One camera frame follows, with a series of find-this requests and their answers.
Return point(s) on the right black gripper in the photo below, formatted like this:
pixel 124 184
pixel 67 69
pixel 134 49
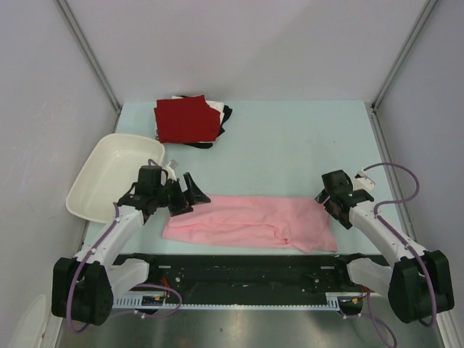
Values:
pixel 338 217

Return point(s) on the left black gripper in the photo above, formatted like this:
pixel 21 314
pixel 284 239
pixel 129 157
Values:
pixel 193 195

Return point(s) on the pink t shirt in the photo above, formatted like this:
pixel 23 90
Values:
pixel 262 222

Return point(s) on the white plastic bin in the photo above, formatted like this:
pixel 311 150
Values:
pixel 108 173

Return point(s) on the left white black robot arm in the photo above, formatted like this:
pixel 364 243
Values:
pixel 85 286

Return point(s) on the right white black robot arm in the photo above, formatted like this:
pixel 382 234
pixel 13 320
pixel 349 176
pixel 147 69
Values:
pixel 417 282

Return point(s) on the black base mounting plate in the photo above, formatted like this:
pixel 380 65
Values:
pixel 251 280

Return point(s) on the folded red t shirt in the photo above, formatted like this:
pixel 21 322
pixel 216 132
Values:
pixel 167 112

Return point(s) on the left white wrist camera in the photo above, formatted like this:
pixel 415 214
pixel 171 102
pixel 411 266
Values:
pixel 172 165

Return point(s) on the right aluminium side rail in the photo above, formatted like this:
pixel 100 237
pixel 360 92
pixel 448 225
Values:
pixel 391 173

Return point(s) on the right aluminium frame post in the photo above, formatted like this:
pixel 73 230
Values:
pixel 412 38

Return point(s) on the aluminium frame post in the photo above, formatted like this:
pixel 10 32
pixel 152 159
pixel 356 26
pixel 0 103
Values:
pixel 79 36
pixel 412 38

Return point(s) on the left aluminium frame post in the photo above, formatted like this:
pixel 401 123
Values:
pixel 79 36

